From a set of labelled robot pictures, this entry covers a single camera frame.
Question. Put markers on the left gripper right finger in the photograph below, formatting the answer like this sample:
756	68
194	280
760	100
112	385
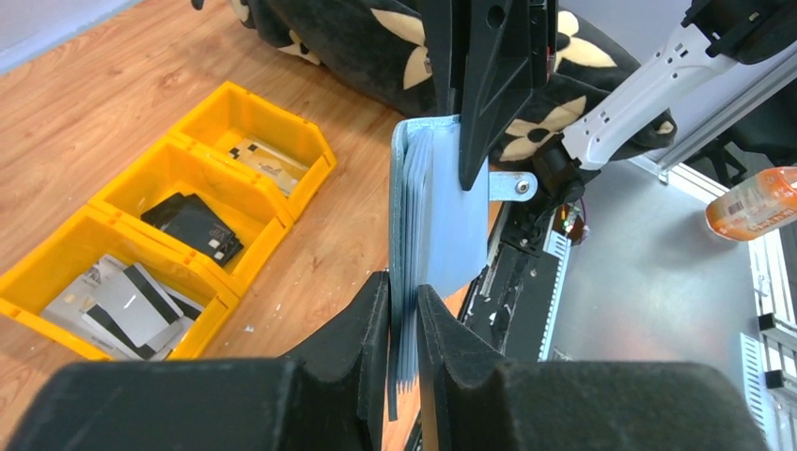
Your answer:
587	405

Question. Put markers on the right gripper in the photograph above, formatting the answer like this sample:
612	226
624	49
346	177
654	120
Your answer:
510	45

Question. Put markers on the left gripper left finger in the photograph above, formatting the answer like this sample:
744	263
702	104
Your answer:
327	393

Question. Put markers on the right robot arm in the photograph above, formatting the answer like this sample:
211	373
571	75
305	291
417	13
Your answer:
712	37

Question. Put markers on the gold cards stack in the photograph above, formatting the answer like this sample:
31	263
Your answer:
277	166

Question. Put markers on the black cards stack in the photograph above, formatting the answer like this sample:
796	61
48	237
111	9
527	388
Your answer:
187	218

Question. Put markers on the white grey cards stack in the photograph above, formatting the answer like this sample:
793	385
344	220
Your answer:
124	311

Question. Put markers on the black floral plush blanket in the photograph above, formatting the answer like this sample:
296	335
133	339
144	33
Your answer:
379	49

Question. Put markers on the middle yellow bin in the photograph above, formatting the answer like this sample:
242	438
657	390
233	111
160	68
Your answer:
171	166

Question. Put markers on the yellow bin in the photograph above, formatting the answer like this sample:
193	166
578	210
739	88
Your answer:
171	166
83	239
285	153

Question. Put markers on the right yellow bin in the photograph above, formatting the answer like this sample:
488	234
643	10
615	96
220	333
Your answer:
285	153

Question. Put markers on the left yellow bin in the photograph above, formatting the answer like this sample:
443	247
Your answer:
83	239

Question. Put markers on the orange drink bottle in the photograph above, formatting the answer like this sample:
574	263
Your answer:
755	207

